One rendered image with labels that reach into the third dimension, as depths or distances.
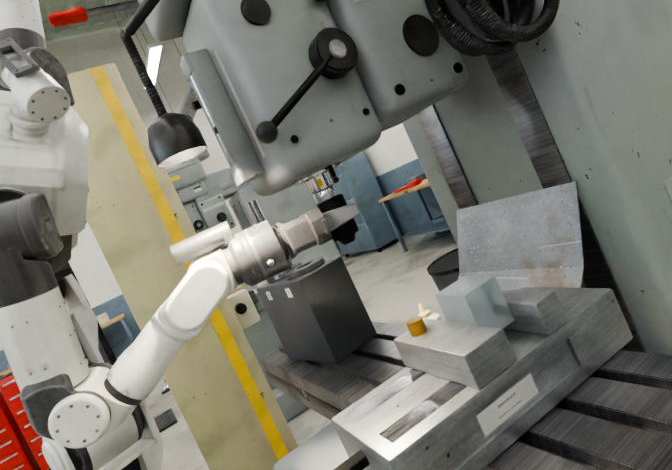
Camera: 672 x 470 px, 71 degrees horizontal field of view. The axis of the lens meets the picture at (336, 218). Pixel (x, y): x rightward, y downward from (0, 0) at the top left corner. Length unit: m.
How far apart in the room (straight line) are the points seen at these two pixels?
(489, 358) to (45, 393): 0.59
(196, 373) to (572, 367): 2.06
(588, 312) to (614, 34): 0.52
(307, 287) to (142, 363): 0.35
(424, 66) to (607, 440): 0.57
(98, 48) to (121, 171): 8.38
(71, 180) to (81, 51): 9.90
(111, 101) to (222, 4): 1.90
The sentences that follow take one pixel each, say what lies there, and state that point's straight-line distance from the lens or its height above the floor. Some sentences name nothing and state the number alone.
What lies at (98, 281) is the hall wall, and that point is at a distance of 9.72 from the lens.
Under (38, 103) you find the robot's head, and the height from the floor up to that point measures 1.58.
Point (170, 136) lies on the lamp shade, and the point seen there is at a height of 1.42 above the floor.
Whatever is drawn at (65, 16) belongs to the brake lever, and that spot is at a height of 1.70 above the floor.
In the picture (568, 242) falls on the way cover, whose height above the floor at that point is 1.02.
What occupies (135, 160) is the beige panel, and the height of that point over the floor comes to 1.81.
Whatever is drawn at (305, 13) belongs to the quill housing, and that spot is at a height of 1.53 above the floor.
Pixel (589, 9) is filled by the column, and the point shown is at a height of 1.37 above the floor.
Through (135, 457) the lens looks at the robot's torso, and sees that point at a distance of 1.24.
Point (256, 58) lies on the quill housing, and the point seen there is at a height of 1.48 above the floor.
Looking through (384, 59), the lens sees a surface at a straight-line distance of 0.78.
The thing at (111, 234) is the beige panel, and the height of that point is 1.52.
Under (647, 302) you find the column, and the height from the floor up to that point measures 0.88.
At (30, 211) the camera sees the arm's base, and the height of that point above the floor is 1.42.
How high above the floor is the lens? 1.27
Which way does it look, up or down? 3 degrees down
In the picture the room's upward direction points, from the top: 25 degrees counter-clockwise
